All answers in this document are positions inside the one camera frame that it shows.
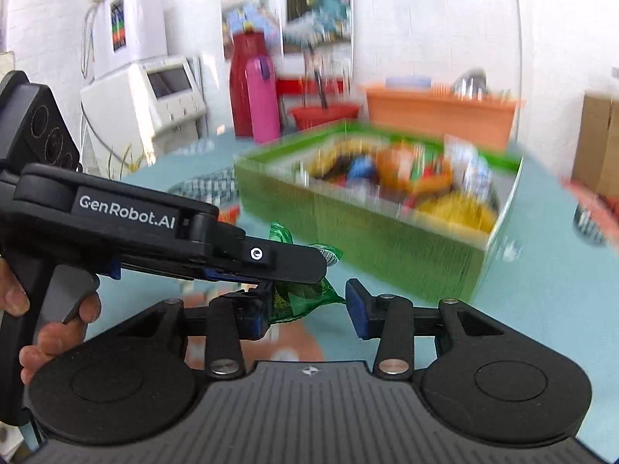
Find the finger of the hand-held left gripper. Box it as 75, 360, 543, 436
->
110, 261, 272, 300
213, 234, 328, 287

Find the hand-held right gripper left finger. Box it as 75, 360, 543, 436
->
116, 289, 272, 382

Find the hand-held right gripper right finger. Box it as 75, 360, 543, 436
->
345, 278, 506, 382

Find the green snack packet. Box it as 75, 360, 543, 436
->
267, 221, 347, 326

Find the green cardboard box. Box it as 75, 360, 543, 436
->
233, 121, 526, 304

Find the heap of assorted snacks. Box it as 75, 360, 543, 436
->
295, 134, 502, 234

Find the person's left hand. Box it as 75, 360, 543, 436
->
0, 256, 103, 387

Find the white appliance with screen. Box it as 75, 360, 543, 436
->
80, 55, 210, 166

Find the red plastic basin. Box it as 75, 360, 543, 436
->
289, 103, 361, 131

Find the pink thermos bottle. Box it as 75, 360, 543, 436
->
245, 55, 282, 145

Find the teal printed tablecloth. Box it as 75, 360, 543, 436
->
82, 130, 619, 448

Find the red thermos jug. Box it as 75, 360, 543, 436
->
229, 31, 277, 139

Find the white box with colourful label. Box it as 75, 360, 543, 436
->
92, 0, 169, 79

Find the orange plastic crate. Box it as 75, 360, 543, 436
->
363, 82, 526, 154

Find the shiny metal item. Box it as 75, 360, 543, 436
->
452, 68, 490, 101

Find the red plastic item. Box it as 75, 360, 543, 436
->
560, 176, 619, 248

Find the brown cardboard box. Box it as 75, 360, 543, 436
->
571, 90, 619, 200

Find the colourful wall poster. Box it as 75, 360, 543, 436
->
282, 0, 354, 55

